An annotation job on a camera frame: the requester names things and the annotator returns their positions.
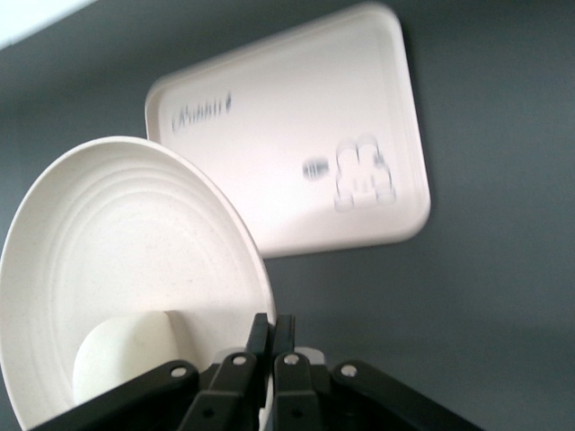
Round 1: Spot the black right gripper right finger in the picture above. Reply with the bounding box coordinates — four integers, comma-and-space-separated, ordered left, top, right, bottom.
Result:
270, 314, 487, 431

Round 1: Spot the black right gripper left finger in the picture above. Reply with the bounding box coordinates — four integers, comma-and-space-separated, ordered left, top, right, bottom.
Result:
40, 312, 271, 431

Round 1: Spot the small white bun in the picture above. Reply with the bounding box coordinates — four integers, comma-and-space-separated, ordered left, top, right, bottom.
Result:
71, 310, 183, 406

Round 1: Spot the round cream plate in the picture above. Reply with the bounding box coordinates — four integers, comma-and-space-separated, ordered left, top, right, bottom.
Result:
0, 136, 279, 431

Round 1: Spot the cream rectangular rabbit tray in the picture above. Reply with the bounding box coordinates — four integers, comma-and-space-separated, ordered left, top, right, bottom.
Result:
144, 1, 433, 260

